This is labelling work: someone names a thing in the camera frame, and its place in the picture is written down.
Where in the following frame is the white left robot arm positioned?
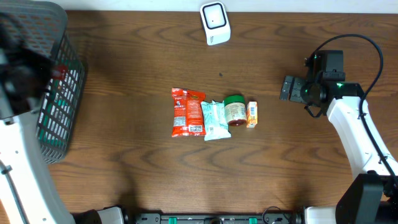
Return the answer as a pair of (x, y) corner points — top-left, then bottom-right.
(1, 13), (127, 223)

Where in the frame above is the green lid jar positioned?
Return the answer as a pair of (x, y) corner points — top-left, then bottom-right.
(224, 95), (247, 126)

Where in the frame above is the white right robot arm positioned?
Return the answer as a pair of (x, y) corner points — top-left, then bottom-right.
(280, 72), (397, 223)

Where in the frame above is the small orange carton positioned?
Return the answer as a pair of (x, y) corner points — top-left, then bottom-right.
(246, 101), (258, 128)

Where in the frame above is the red white packet in basket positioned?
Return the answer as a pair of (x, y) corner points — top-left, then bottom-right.
(51, 65), (68, 80)

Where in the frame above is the white barcode scanner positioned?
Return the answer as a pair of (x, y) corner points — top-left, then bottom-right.
(200, 1), (231, 45)

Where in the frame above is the red snack bag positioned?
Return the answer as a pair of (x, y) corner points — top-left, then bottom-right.
(172, 88), (206, 137)

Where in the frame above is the light green snack packet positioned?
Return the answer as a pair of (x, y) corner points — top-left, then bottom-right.
(201, 101), (231, 141)

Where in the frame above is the grey plastic mesh basket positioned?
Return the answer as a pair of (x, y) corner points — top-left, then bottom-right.
(1, 1), (86, 164)

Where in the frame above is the black mounting rail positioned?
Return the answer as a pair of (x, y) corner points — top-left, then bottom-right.
(127, 211), (305, 224)

